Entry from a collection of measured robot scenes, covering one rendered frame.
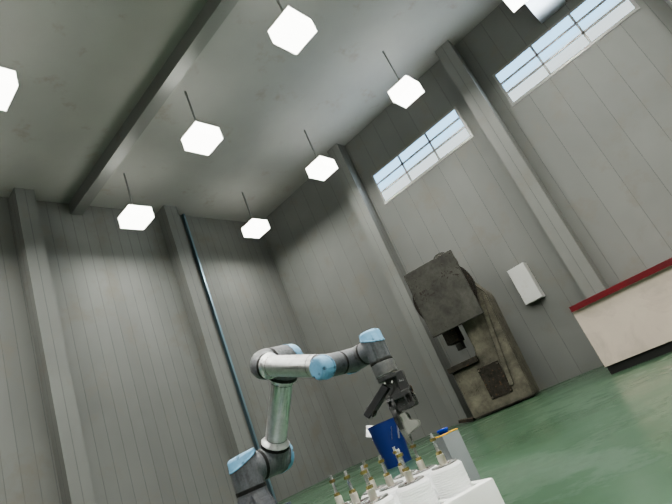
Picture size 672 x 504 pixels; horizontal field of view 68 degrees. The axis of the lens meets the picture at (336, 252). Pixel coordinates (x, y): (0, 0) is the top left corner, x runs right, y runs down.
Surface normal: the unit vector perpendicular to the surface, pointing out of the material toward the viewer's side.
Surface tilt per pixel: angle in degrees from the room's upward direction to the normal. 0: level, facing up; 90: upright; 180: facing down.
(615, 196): 90
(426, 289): 90
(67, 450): 90
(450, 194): 90
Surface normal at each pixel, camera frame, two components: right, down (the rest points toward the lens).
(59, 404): 0.67, -0.51
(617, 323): -0.64, -0.04
